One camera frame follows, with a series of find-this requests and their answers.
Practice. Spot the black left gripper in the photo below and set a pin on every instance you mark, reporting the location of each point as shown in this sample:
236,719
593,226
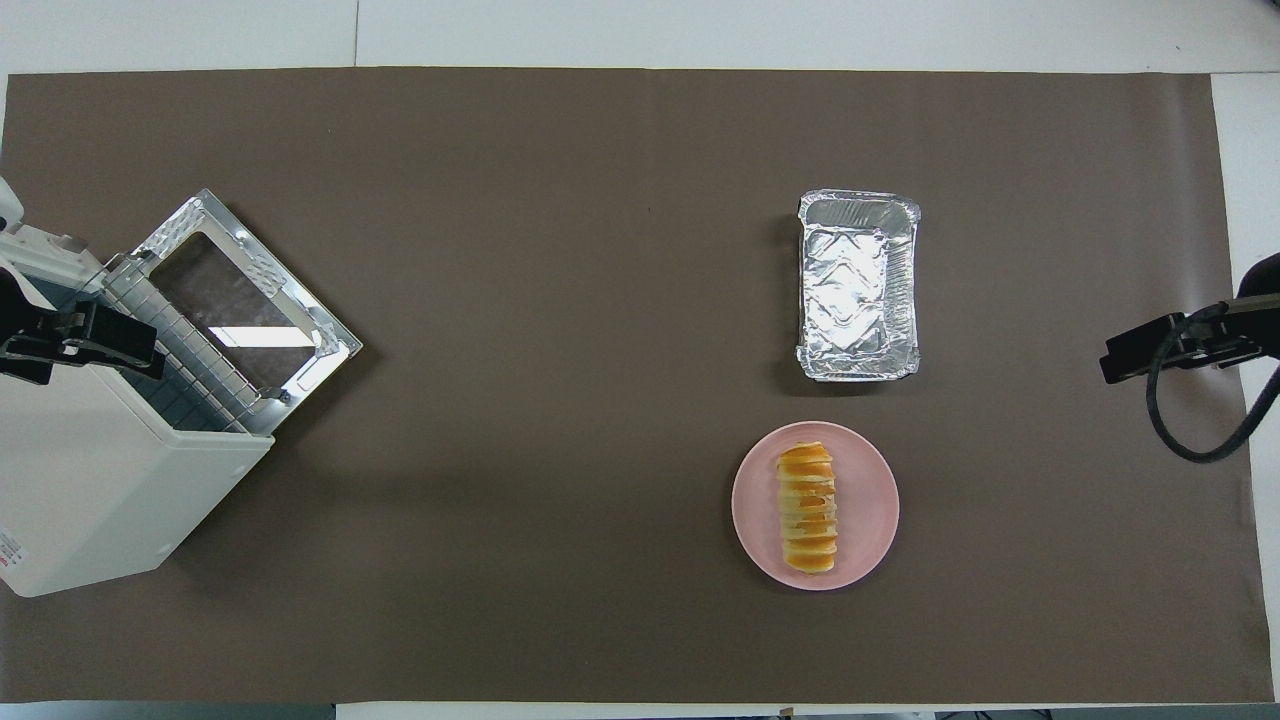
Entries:
20,315

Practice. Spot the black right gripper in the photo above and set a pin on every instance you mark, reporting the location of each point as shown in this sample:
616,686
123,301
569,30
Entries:
1262,278

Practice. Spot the aluminium foil tray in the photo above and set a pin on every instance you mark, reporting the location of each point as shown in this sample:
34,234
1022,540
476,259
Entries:
858,290

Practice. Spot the golden twisted bread loaf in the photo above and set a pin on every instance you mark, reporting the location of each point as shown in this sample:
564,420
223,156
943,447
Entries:
808,510

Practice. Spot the white toaster oven body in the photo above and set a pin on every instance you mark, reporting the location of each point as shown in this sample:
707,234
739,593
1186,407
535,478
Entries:
90,480

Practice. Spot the chrome glass oven door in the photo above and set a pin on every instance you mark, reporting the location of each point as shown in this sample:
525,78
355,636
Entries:
240,300

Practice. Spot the pink round plate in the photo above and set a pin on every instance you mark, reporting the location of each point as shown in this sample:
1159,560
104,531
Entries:
865,520

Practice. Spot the brown table mat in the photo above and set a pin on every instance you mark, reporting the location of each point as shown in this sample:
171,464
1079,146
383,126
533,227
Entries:
600,400

